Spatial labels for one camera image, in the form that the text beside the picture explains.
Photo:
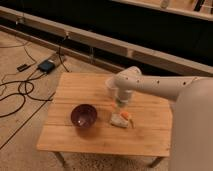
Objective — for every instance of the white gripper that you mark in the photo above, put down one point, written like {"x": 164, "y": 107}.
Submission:
{"x": 122, "y": 98}

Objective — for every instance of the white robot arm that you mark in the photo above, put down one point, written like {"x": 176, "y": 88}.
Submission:
{"x": 192, "y": 121}

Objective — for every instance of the white sponge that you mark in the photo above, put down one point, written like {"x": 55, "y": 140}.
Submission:
{"x": 118, "y": 121}

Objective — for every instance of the white paper cup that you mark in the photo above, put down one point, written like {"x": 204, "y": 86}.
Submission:
{"x": 111, "y": 87}

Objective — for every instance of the purple bowl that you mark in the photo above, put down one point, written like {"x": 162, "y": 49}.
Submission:
{"x": 83, "y": 116}

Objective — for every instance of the wooden table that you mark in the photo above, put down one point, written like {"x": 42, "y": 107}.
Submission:
{"x": 151, "y": 115}

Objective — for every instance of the black power adapter box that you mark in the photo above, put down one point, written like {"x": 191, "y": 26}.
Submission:
{"x": 46, "y": 66}

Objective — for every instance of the small black device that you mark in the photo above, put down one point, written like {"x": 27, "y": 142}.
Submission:
{"x": 23, "y": 67}

